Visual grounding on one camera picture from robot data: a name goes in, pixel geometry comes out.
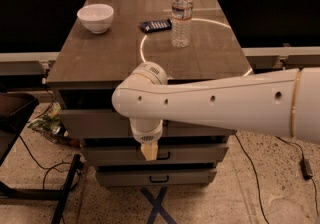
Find grey drawer cabinet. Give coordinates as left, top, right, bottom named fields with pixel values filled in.
left=48, top=0, right=252, bottom=176

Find grey drawer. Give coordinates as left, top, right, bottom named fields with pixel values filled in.
left=96, top=168, right=217, bottom=187
left=83, top=143, right=228, bottom=166
left=59, top=109, right=235, bottom=139

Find black cables at left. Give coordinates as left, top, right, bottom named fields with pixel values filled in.
left=18, top=134, right=83, bottom=192

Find grey top drawer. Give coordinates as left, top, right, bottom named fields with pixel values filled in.
left=59, top=109, right=235, bottom=139

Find clear plastic water bottle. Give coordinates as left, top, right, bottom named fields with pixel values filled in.
left=171, top=0, right=193, bottom=48

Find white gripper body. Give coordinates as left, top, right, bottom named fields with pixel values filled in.
left=130, top=118, right=163, bottom=143

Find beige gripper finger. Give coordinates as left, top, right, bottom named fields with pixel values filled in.
left=141, top=143, right=158, bottom=161

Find blue tape cross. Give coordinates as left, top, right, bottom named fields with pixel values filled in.
left=140, top=187, right=177, bottom=224

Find grey middle drawer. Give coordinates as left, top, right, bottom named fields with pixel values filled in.
left=83, top=143, right=228, bottom=166

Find grey bottom drawer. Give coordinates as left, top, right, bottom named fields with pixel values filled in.
left=96, top=168, right=217, bottom=187

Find dark snack packet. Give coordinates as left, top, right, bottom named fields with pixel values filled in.
left=139, top=19, right=172, bottom=33

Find white ceramic bowl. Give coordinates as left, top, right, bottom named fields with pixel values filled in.
left=77, top=4, right=114, bottom=34

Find green snack bag pile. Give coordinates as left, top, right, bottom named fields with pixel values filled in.
left=28, top=102, right=81, bottom=148

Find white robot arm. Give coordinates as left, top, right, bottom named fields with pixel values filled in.
left=112, top=62, right=320, bottom=161

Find black floor cable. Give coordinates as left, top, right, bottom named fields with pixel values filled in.
left=233, top=133, right=270, bottom=224

